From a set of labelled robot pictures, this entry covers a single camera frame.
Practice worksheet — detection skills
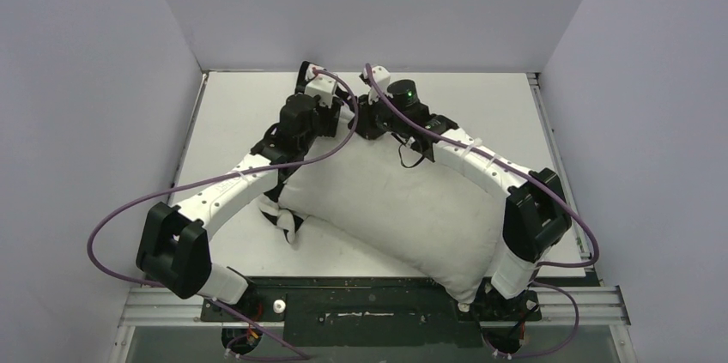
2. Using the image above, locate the black white striped pillowcase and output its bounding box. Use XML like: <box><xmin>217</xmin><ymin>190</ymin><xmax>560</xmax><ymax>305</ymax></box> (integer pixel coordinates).
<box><xmin>256</xmin><ymin>180</ymin><xmax>310</xmax><ymax>245</ymax></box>

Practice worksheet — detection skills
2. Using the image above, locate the white pillow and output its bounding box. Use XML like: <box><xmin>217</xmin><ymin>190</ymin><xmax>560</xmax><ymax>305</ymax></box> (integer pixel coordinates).
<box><xmin>279</xmin><ymin>136</ymin><xmax>504</xmax><ymax>304</ymax></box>

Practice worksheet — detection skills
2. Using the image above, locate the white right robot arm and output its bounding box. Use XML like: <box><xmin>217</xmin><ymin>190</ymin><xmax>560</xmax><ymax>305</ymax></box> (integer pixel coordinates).
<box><xmin>356</xmin><ymin>79</ymin><xmax>572</xmax><ymax>318</ymax></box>

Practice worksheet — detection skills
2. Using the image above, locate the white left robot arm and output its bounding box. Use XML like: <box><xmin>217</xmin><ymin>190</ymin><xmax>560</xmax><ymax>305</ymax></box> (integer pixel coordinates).
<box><xmin>136</xmin><ymin>89</ymin><xmax>358</xmax><ymax>320</ymax></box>

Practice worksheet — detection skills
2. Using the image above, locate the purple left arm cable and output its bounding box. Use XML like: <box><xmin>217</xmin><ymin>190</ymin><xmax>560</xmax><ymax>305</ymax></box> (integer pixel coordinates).
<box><xmin>86</xmin><ymin>63</ymin><xmax>363</xmax><ymax>289</ymax></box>

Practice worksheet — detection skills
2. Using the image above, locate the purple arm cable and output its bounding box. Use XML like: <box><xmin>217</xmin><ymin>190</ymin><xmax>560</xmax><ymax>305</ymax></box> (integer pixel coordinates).
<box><xmin>361</xmin><ymin>63</ymin><xmax>602</xmax><ymax>269</ymax></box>
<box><xmin>86</xmin><ymin>63</ymin><xmax>363</xmax><ymax>289</ymax></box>

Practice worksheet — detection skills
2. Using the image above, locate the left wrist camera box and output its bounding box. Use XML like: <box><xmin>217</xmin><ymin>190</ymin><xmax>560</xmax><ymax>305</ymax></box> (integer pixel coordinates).
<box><xmin>295</xmin><ymin>62</ymin><xmax>337</xmax><ymax>101</ymax></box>

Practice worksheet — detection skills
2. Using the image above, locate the black metal base rail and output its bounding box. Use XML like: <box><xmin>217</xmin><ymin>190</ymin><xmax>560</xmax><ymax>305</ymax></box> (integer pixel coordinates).
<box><xmin>123</xmin><ymin>274</ymin><xmax>629</xmax><ymax>363</ymax></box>

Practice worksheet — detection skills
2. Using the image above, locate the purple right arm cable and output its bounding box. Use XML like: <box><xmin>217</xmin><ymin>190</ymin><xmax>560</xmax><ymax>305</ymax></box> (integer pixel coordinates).
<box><xmin>361</xmin><ymin>63</ymin><xmax>602</xmax><ymax>269</ymax></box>

